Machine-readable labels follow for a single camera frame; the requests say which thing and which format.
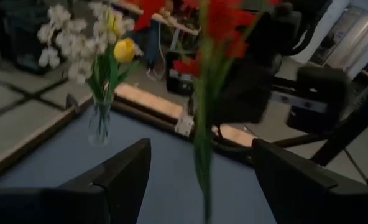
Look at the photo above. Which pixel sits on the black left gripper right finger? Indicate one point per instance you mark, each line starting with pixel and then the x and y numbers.
pixel 311 199

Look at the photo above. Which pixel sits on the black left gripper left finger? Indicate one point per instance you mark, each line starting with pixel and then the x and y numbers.
pixel 78 202

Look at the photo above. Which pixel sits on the yellow artificial tulip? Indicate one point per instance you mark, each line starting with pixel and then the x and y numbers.
pixel 125 51
pixel 113 25

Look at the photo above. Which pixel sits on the white artificial flower bunch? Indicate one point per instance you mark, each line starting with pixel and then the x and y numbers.
pixel 50 56
pixel 100 34

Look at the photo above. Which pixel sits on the red artificial flower bunch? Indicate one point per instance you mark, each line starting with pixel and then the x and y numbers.
pixel 221 21

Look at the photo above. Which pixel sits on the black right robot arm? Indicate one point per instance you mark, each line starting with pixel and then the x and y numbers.
pixel 252 81

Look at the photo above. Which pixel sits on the clear glass vase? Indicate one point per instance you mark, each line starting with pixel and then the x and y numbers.
pixel 100 124

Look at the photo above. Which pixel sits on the white tag on table edge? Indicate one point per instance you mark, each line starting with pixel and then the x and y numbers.
pixel 184 124

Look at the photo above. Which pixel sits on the black box on floor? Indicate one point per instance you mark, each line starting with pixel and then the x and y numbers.
pixel 179 84

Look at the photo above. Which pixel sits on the dark equipment cart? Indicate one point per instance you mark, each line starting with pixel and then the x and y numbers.
pixel 19 34

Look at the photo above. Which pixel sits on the person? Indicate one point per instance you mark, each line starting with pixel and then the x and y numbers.
pixel 146 18

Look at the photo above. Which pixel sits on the black rig frame leg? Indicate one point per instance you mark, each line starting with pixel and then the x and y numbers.
pixel 348 127

